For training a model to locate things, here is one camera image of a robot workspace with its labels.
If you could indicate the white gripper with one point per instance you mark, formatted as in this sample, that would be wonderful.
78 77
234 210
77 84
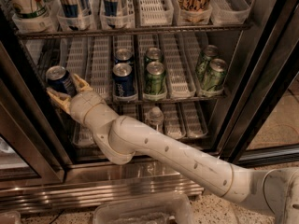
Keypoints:
84 104

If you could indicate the blue pepsi can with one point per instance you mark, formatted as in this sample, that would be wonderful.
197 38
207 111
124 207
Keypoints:
60 80
124 56
123 77

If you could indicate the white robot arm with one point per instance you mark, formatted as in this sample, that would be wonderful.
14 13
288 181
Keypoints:
269 192

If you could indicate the blue pepsi can front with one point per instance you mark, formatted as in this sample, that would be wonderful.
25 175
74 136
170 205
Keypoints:
123 77

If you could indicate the green soda can front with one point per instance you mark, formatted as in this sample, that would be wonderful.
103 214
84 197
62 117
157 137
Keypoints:
154 78

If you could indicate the green soda can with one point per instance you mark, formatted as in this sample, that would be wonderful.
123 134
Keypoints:
154 78
153 55

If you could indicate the green soda can rear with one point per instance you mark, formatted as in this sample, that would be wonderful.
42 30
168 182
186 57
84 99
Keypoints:
153 55

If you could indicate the green can right rear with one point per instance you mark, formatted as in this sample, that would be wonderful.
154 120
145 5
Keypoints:
209 53

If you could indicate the green can right front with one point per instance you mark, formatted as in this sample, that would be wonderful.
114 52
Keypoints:
214 75

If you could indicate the stainless steel fridge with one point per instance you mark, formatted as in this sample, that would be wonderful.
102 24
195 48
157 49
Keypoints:
63 167

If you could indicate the fridge glass door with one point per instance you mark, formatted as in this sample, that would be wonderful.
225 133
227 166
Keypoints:
257 122

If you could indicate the clear water bottle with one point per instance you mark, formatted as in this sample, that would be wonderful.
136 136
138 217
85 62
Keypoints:
155 119

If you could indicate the clear plastic bin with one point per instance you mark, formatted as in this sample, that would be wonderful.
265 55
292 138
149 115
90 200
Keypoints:
162 208

